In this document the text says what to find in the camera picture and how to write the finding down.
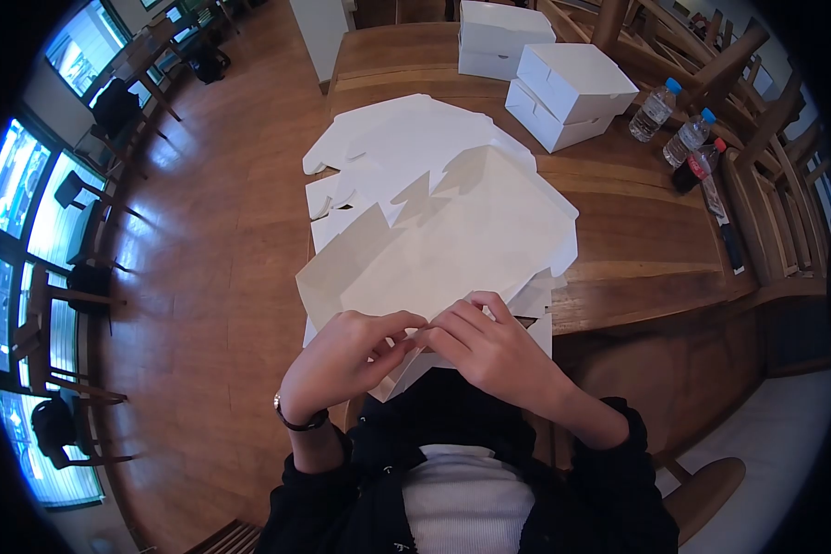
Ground person's left hand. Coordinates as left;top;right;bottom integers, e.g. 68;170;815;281
279;309;430;425

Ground person's right hand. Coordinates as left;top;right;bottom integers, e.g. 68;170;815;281
415;291;577;418

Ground person's right ring finger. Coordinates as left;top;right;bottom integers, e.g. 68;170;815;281
417;324;482;357

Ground person's right index finger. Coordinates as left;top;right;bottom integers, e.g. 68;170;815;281
463;291;524;328

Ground person's left fingers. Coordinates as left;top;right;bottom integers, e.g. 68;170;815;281
360;331;420;389

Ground person's right middle finger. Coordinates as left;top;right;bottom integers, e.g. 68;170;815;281
431;301;494;337

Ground person's left index finger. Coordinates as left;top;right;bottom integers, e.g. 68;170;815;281
360;309;430;335

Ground person's right little finger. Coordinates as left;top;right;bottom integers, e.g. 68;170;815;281
424;343;479;378

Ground white box sheet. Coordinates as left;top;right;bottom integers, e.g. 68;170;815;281
295;142;580;404

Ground person's body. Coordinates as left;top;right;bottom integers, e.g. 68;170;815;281
255;367;681;554

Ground pile of flat white cartons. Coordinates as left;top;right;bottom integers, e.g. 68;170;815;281
302;93;569;347

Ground assembled white cardboard box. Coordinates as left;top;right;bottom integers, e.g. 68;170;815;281
458;0;557;58
516;43;640;127
504;78;617;154
457;47;527;83

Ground red capped dark soda bottle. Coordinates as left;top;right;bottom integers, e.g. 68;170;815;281
672;138;727;195

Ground long narrow dark packet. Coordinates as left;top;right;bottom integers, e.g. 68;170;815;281
699;173;746;276

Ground blue capped water bottle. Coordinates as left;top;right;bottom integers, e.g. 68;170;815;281
628;77;683;144
662;107;717;169

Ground slatted wooden chair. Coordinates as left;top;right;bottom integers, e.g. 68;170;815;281
180;519;264;554

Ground round wooden stool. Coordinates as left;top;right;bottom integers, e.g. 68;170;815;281
654;456;748;548

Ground white pillar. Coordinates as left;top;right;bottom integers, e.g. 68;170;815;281
289;0;357;94

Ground row of wooden chairs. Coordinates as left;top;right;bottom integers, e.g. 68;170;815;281
536;0;831;378

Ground wooden chair with green seat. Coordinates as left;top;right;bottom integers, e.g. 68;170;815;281
53;169;143;272

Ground wooden chair with black backpack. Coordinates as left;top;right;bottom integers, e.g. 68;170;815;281
30;395;143;472

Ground plain wooden chair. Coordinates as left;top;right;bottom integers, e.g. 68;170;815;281
10;263;129;403

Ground wooden chair with black bag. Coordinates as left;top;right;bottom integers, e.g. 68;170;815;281
86;76;170;181

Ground wooden table with chairs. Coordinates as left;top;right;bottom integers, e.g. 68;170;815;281
86;0;250;126

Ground large window front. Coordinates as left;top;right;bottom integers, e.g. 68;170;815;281
0;0;146;510

